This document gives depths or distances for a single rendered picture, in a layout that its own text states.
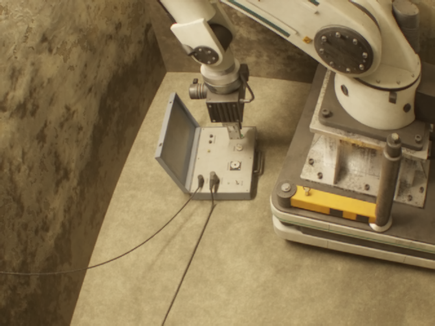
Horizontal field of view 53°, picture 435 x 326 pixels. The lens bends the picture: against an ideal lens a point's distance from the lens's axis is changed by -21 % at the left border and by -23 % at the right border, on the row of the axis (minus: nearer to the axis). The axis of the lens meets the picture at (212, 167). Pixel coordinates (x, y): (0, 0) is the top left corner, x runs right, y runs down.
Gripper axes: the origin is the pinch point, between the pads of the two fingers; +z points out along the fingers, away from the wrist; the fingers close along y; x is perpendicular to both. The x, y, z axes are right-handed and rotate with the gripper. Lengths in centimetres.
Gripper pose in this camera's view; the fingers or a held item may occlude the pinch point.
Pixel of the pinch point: (234, 127)
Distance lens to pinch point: 245.4
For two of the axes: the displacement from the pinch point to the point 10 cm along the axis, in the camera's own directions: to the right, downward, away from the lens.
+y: 1.2, -8.0, 5.8
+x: -9.8, 0.1, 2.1
